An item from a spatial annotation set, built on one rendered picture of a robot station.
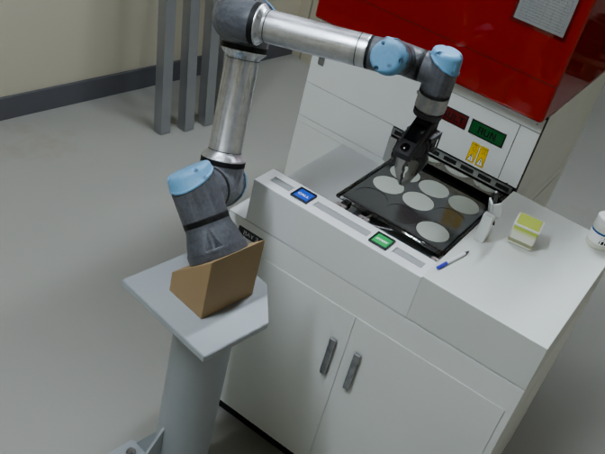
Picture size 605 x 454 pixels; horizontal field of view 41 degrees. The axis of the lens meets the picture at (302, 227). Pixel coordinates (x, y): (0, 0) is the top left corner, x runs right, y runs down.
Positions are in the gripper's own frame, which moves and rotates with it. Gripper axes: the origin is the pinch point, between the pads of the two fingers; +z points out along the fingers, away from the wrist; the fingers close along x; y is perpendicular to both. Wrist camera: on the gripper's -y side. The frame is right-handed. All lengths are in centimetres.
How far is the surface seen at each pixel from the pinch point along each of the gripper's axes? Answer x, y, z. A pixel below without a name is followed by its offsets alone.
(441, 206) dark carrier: -0.5, 40.5, 25.6
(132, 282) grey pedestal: 41, -48, 34
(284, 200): 29.0, -4.0, 20.8
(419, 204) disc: 5.0, 35.7, 25.6
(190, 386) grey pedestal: 22, -43, 60
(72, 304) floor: 108, -3, 116
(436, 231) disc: -5.6, 26.9, 25.6
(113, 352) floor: 79, -9, 116
